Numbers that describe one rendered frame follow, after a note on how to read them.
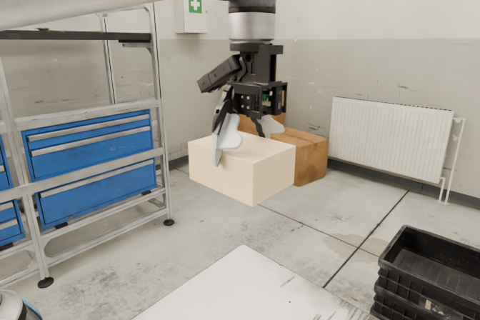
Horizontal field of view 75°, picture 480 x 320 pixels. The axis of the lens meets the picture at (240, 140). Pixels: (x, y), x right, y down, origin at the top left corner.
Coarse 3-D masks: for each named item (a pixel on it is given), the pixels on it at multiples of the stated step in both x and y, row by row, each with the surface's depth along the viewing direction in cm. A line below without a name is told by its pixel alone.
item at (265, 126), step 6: (252, 120) 59; (258, 120) 58; (264, 120) 59; (270, 120) 58; (258, 126) 60; (264, 126) 60; (270, 126) 59; (276, 126) 58; (282, 126) 57; (258, 132) 61; (264, 132) 60; (270, 132) 60; (276, 132) 59; (282, 132) 58
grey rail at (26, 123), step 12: (96, 108) 180; (108, 108) 180; (120, 108) 185; (132, 108) 191; (144, 108) 197; (24, 120) 152; (36, 120) 154; (48, 120) 158; (60, 120) 163; (72, 120) 167; (0, 132) 145
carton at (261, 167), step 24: (192, 144) 58; (264, 144) 57; (288, 144) 57; (192, 168) 59; (216, 168) 54; (240, 168) 50; (264, 168) 51; (288, 168) 56; (240, 192) 52; (264, 192) 52
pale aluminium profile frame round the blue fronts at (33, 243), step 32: (0, 64) 139; (160, 64) 199; (0, 96) 142; (160, 96) 204; (160, 128) 209; (128, 160) 194; (160, 160) 219; (0, 192) 148; (32, 192) 158; (160, 192) 221; (32, 224) 164; (64, 224) 176; (128, 224) 207; (0, 256) 155; (32, 256) 176; (64, 256) 180; (0, 288) 158
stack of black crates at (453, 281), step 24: (408, 240) 126; (432, 240) 119; (384, 264) 104; (408, 264) 119; (432, 264) 118; (456, 264) 116; (384, 288) 107; (408, 288) 101; (432, 288) 95; (456, 288) 107; (384, 312) 110; (408, 312) 104; (432, 312) 97; (456, 312) 93
